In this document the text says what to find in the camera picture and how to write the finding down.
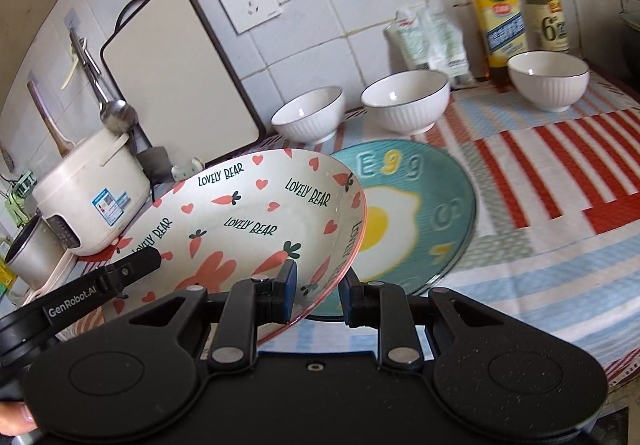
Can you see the steel inner pot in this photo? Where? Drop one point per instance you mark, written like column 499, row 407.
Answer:
column 30, row 260

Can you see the green plastic rack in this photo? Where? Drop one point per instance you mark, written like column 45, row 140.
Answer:
column 22, row 185

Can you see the grey knife holder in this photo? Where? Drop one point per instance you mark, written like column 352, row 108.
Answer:
column 152, row 162

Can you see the striped tablecloth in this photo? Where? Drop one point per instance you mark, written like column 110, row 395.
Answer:
column 525, row 225

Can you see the yellow label oil bottle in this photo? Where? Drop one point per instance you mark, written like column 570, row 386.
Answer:
column 500, row 25

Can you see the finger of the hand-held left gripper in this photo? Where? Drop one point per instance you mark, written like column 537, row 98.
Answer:
column 140, row 262

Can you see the person's left hand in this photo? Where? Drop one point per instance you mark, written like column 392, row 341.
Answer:
column 15, row 420

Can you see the white wall socket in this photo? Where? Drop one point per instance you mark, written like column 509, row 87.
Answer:
column 248, row 0

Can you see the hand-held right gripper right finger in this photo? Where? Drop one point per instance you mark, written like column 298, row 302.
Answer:
column 350, row 300

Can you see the white cutting board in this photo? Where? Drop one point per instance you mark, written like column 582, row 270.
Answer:
column 185, row 75

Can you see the white rice cooker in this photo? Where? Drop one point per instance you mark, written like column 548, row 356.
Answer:
column 90, row 195

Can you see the white ribbed bowl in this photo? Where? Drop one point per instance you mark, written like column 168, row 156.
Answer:
column 310, row 117
column 547, row 85
column 405, row 105

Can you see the teal egg print plate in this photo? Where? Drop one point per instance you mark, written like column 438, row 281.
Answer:
column 400, row 220

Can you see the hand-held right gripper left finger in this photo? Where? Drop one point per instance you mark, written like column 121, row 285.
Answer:
column 285, row 285

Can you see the wooden spatula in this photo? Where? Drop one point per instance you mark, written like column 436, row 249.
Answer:
column 50, row 125

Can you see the white seasoning pouch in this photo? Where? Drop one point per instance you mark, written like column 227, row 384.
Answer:
column 450, row 50
column 412, row 40

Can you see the metal ladle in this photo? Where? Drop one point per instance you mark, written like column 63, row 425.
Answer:
column 117, row 115

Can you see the cream plastic rice paddle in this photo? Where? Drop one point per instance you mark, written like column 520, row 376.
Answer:
column 69, row 75

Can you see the carrot print plate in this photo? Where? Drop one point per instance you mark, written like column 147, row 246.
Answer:
column 240, row 205

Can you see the clear adhesive wall hook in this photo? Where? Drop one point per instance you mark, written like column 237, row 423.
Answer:
column 73, row 20

